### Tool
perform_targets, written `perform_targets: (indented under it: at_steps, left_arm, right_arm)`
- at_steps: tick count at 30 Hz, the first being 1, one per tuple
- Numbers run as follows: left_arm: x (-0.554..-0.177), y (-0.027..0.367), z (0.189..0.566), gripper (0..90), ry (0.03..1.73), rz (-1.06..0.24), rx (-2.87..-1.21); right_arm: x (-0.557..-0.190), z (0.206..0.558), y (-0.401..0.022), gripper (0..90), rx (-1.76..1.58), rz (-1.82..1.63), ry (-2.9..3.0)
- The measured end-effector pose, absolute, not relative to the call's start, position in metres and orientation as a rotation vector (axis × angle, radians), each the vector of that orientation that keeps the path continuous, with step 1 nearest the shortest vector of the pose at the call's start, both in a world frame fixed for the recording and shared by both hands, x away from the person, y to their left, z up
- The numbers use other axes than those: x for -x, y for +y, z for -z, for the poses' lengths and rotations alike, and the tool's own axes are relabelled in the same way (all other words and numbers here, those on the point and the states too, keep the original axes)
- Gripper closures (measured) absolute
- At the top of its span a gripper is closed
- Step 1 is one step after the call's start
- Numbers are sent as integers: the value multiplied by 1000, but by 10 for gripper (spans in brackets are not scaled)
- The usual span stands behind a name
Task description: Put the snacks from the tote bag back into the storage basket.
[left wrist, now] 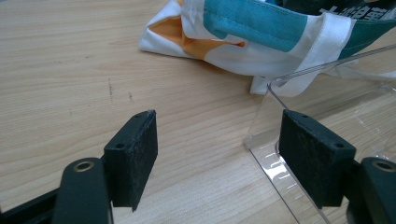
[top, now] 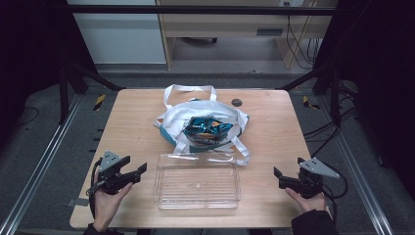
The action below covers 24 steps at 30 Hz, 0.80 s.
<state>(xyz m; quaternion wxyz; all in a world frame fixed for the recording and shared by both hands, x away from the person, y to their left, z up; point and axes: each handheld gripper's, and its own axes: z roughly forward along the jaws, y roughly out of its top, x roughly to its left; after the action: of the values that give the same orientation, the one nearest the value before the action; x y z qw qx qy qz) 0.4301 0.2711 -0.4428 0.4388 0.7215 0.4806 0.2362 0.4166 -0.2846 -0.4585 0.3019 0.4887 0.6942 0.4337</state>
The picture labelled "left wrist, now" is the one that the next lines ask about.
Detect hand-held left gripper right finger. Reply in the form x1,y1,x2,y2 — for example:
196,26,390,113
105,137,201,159
277,108,357,210

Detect white teal orange cloth bag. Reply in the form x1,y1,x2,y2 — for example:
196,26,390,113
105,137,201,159
137,0,396,97

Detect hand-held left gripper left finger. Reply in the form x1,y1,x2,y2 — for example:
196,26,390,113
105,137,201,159
103,109,159,213

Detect clear plastic box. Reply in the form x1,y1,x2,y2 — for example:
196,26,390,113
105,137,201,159
243,43,396,224

